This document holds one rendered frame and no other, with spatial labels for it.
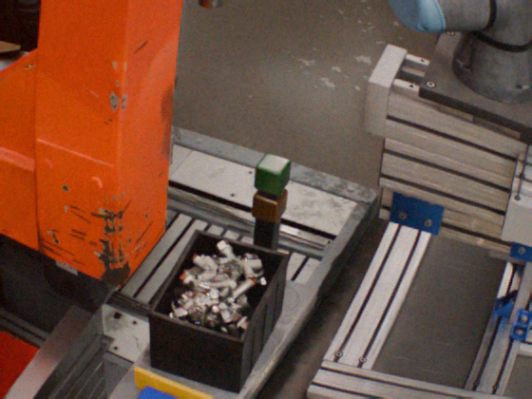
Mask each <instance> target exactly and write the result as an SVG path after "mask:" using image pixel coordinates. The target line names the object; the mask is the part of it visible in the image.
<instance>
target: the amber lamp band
mask: <svg viewBox="0 0 532 399"><path fill-rule="evenodd" d="M288 194H289V192H288V189H286V188H284V190H283V192H282V194H281V195H280V197H279V198H278V200H274V199H267V198H264V197H262V196H259V195H258V194H257V190H256V191H255V194H254V195H253V203H252V217H254V218H256V219H260V220H263V221H266V222H269V223H272V224H277V223H278V222H279V220H280V218H281V216H282V215H283V214H284V212H286V210H287V202H288Z"/></svg>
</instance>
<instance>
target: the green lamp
mask: <svg viewBox="0 0 532 399"><path fill-rule="evenodd" d="M291 164H292V163H291V161H289V160H286V159H282V158H280V157H277V156H274V155H270V153H266V155H265V156H264V157H263V158H262V160H261V161H259V162H258V164H257V165H256V170H255V181H254V187H255V189H257V190H261V191H264V192H267V194H271V195H275V196H279V195H280V194H281V192H282V191H283V189H284V188H286V186H287V185H288V184H289V182H290V174H291Z"/></svg>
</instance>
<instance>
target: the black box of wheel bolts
mask: <svg viewBox="0 0 532 399"><path fill-rule="evenodd" d="M290 259H291V255H290V254H285V253H282V252H279V251H275V250H270V249H267V248H263V247H258V246H256V245H255V244H252V243H248V242H243V241H240V240H236V239H231V238H228V237H222V236H218V235H214V233H210V232H206V231H203V230H199V229H195V231H194V233H193V234H192V236H191V238H190V239H189V241H188V242H187V244H186V246H185V247H184V249H183V251H182V252H181V254H180V256H179V258H178V259H177V261H176V263H175V264H174V266H173V268H172V269H171V272H170V274H169V275H168V278H167V279H166V281H164V283H163V285H162V286H161V289H160V290H159V292H158V294H157V295H156V298H155V300H154V302H153V303H152V305H151V307H149V309H148V310H149V311H148V312H147V317H148V325H149V339H150V364H151V368H154V369H157V370H160V371H166V372H169V373H172V374H176V375H178V376H181V377H183V378H186V379H188V380H191V381H195V382H198V383H201V384H203V385H206V386H209V387H213V388H216V389H219V390H226V391H231V392H234V393H240V391H241V389H242V388H243V386H244V384H245V382H246V381H247V379H248V377H249V375H250V374H251V373H252V369H253V368H254V366H255V364H256V362H257V360H258V358H259V357H260V354H261V353H262V352H263V349H264V347H265V345H266V343H267V341H268V339H269V337H270V335H271V332H272V331H273V330H274V327H275V325H276V324H277V322H278V320H279V318H280V317H281V315H282V307H283V298H284V290H285V281H286V273H287V268H288V264H289V261H290Z"/></svg>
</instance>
